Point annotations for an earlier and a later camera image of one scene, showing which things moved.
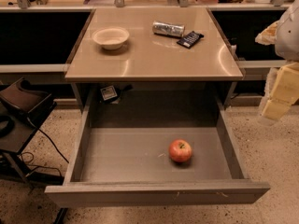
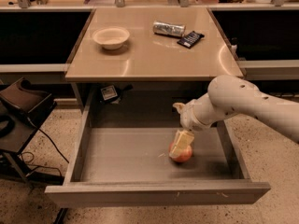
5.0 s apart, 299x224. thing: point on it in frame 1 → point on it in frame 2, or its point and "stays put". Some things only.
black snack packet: x=191 y=39 stays put
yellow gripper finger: x=286 y=87 → x=183 y=139
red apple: x=180 y=150 stays put
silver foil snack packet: x=171 y=30 stays put
